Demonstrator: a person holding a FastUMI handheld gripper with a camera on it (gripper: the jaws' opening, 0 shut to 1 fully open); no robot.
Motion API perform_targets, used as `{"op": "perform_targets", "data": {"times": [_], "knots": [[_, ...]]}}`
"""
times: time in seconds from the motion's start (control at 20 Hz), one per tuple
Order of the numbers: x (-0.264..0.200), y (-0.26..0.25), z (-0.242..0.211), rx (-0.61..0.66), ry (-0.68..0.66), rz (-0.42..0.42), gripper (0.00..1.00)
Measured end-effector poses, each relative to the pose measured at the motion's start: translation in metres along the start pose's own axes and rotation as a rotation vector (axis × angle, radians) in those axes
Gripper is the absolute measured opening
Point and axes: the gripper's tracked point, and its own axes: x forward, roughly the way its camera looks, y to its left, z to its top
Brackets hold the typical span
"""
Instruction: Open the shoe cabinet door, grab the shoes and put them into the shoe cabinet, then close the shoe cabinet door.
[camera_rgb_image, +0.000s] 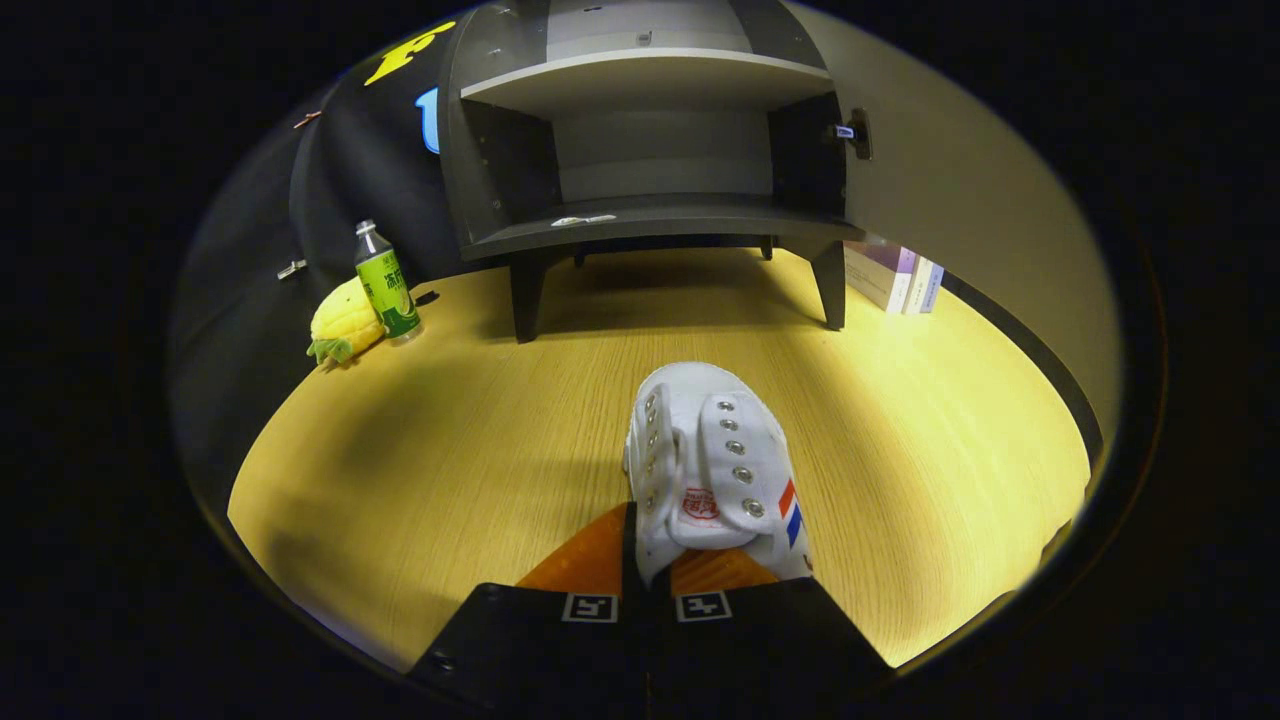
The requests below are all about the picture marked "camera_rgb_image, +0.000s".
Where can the black backdrop cloth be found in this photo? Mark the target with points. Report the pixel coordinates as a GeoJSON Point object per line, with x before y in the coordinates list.
{"type": "Point", "coordinates": [340, 180]}

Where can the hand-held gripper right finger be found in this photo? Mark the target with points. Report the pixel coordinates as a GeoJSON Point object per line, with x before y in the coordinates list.
{"type": "Point", "coordinates": [770, 640]}

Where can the dark grey shoe cabinet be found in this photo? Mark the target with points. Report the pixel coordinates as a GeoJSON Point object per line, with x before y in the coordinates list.
{"type": "Point", "coordinates": [650, 215]}

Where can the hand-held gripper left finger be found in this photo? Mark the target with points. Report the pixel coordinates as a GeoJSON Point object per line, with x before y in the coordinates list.
{"type": "Point", "coordinates": [540, 640]}

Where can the white canvas shoe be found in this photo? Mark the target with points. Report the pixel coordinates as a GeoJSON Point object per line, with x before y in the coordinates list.
{"type": "Point", "coordinates": [720, 450]}

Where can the green label drink bottle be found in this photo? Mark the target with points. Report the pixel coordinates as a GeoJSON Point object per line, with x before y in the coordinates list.
{"type": "Point", "coordinates": [388, 290]}

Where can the white cloth clip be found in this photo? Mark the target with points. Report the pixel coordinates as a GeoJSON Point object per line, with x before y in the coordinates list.
{"type": "Point", "coordinates": [292, 269]}

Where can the yellow plush toy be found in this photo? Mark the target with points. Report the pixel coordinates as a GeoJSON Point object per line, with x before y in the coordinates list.
{"type": "Point", "coordinates": [345, 320]}

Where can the red cloth clip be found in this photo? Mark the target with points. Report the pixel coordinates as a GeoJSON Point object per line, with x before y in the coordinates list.
{"type": "Point", "coordinates": [307, 119]}

